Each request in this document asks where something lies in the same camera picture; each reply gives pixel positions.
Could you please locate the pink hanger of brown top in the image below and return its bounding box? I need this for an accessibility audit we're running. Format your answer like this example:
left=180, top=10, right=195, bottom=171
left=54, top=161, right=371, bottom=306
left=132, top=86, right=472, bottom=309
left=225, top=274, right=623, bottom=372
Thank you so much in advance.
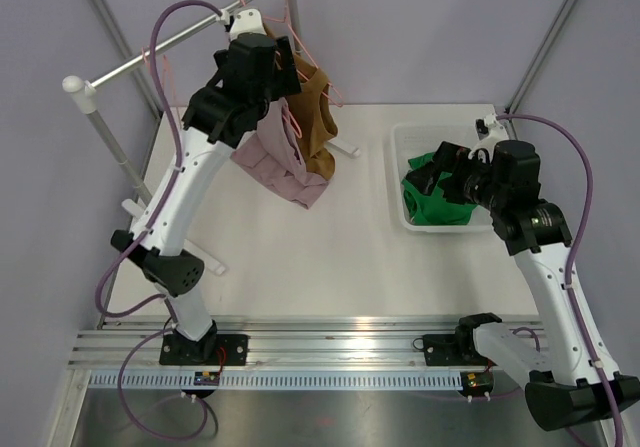
left=265, top=0, right=344, bottom=108

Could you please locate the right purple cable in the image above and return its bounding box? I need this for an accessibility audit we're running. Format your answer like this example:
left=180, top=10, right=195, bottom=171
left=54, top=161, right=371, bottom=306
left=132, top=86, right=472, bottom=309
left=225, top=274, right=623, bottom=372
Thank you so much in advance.
left=494, top=113, right=626, bottom=447

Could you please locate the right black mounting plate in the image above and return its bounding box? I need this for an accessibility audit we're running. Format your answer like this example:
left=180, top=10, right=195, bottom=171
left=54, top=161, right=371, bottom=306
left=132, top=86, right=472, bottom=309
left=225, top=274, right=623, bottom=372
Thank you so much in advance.
left=411, top=334, right=493, bottom=368

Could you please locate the brown tank top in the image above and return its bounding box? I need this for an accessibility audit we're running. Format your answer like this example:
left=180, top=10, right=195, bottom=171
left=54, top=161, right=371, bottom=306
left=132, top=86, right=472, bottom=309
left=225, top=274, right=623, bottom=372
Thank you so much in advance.
left=283, top=54, right=338, bottom=181

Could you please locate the pink hanger of mauve top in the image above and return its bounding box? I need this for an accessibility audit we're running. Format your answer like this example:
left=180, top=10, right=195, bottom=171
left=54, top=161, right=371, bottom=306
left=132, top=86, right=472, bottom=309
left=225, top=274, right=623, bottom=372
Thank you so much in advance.
left=281, top=107, right=302, bottom=139

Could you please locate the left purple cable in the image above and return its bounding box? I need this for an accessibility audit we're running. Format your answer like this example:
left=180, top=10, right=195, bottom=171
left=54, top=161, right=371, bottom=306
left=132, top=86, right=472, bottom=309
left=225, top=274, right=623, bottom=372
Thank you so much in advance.
left=94, top=0, right=226, bottom=443

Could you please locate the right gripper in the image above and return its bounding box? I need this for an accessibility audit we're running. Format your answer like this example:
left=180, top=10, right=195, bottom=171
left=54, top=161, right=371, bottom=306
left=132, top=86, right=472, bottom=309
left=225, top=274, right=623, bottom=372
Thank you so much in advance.
left=407, top=141, right=507, bottom=212

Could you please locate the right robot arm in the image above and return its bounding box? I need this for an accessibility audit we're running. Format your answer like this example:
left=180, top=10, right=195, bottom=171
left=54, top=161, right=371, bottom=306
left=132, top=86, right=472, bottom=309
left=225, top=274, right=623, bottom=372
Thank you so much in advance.
left=405, top=140, right=639, bottom=431

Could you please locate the pink hanger of green top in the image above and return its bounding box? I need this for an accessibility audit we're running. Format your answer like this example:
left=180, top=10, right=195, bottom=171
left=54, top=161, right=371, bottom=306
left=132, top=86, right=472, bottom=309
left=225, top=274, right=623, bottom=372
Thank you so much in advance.
left=140, top=48, right=184, bottom=128

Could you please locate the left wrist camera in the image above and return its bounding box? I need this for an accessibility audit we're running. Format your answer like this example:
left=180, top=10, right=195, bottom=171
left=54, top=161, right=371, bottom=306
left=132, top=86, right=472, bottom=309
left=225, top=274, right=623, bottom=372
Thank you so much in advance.
left=220, top=8, right=266, bottom=41

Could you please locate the left frame post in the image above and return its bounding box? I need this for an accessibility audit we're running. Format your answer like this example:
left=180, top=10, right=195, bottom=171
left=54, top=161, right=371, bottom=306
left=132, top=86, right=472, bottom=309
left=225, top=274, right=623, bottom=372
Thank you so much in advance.
left=87, top=0, right=162, bottom=121

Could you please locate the green tank top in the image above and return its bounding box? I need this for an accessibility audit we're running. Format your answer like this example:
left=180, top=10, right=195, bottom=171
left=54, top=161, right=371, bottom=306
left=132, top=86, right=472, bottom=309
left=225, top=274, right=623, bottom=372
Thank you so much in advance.
left=401, top=178, right=475, bottom=226

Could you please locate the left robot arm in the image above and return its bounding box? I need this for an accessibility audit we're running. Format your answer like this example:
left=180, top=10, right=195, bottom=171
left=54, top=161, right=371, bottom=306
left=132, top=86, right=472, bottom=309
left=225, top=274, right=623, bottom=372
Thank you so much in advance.
left=111, top=33, right=301, bottom=366

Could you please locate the right frame post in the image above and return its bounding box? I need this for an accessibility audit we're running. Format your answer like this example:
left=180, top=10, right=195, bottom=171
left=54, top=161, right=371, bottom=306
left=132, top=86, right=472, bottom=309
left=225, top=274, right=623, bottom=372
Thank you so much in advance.
left=504, top=0, right=580, bottom=114

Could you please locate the white plastic basket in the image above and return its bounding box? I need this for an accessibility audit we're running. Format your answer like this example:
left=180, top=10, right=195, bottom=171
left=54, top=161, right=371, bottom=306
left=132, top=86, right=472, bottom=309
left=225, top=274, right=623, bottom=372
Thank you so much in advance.
left=387, top=120, right=507, bottom=234

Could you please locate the frame post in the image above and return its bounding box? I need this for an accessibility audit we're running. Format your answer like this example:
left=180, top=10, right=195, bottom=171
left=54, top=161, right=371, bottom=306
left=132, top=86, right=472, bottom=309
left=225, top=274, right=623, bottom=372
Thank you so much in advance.
left=504, top=0, right=580, bottom=114
left=87, top=0, right=162, bottom=121

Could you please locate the white slotted cable duct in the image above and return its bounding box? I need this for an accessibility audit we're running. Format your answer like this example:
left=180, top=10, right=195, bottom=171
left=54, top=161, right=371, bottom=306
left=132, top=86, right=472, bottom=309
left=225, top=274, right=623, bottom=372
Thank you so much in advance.
left=89, top=370, right=462, bottom=391

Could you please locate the clothes rack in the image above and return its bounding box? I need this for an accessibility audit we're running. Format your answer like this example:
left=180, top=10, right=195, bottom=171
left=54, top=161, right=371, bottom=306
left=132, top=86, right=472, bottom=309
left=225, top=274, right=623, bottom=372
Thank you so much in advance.
left=61, top=0, right=363, bottom=276

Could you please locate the purple cable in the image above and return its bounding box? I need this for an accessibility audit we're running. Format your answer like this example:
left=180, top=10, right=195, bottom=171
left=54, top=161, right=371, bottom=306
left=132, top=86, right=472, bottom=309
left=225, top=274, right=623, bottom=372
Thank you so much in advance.
left=94, top=0, right=226, bottom=443
left=494, top=113, right=626, bottom=447

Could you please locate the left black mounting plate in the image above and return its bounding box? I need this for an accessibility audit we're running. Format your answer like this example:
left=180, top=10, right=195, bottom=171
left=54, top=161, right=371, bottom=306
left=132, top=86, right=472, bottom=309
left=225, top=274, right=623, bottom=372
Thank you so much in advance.
left=159, top=333, right=249, bottom=367

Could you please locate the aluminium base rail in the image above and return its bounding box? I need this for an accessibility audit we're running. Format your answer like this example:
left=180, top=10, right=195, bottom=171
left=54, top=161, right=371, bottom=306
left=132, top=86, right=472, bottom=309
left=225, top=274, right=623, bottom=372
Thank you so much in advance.
left=68, top=315, right=458, bottom=370

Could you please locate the black mounting plate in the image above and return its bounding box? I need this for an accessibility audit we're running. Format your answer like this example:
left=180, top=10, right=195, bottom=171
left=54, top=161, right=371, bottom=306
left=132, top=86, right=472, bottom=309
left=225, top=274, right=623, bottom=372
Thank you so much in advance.
left=411, top=334, right=493, bottom=368
left=159, top=333, right=249, bottom=367

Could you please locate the mauve tank top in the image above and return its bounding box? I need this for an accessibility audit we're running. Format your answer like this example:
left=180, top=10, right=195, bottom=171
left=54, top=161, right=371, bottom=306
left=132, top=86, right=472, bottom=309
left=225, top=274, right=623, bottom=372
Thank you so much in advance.
left=231, top=99, right=329, bottom=209

